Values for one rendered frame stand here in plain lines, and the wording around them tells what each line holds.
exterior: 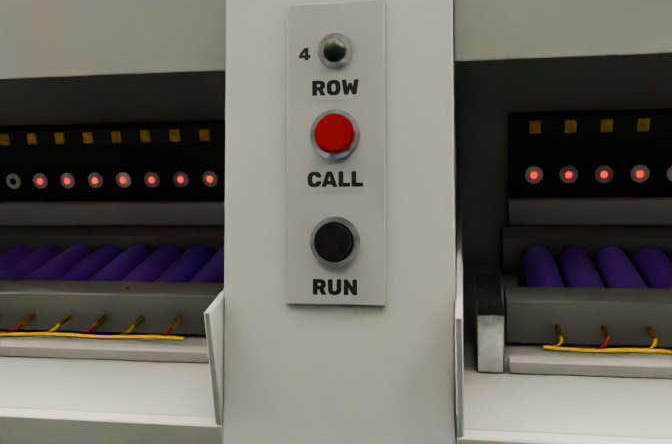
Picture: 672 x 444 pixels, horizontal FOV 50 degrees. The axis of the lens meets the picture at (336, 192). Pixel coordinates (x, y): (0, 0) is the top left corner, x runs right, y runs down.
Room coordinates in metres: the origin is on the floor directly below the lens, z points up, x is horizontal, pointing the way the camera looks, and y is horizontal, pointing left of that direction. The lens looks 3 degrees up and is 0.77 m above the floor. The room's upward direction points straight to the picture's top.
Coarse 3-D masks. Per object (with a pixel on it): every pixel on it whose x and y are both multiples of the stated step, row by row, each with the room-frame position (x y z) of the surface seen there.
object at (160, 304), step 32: (0, 288) 0.39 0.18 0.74; (32, 288) 0.39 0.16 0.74; (64, 288) 0.39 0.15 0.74; (96, 288) 0.38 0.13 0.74; (128, 288) 0.38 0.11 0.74; (160, 288) 0.38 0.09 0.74; (192, 288) 0.38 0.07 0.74; (0, 320) 0.39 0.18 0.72; (32, 320) 0.39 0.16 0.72; (64, 320) 0.38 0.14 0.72; (96, 320) 0.38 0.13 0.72; (128, 320) 0.38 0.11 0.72; (160, 320) 0.38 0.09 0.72; (192, 320) 0.37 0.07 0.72
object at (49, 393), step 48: (0, 336) 0.39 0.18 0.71; (48, 336) 0.39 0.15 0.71; (192, 336) 0.38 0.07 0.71; (0, 384) 0.34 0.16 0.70; (48, 384) 0.34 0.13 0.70; (96, 384) 0.34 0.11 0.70; (144, 384) 0.33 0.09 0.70; (192, 384) 0.33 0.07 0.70; (0, 432) 0.32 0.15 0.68; (48, 432) 0.31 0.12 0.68; (96, 432) 0.31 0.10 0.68; (144, 432) 0.31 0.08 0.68; (192, 432) 0.30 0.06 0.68
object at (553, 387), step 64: (512, 128) 0.44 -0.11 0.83; (576, 128) 0.43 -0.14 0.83; (640, 128) 0.42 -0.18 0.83; (512, 192) 0.45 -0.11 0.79; (576, 192) 0.44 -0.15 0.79; (640, 192) 0.43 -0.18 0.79; (512, 256) 0.43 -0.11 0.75; (576, 256) 0.40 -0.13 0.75; (640, 256) 0.41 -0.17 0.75; (512, 320) 0.34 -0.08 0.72; (576, 320) 0.34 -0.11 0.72; (640, 320) 0.33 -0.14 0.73; (512, 384) 0.32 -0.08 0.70; (576, 384) 0.31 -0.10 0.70; (640, 384) 0.31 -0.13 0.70
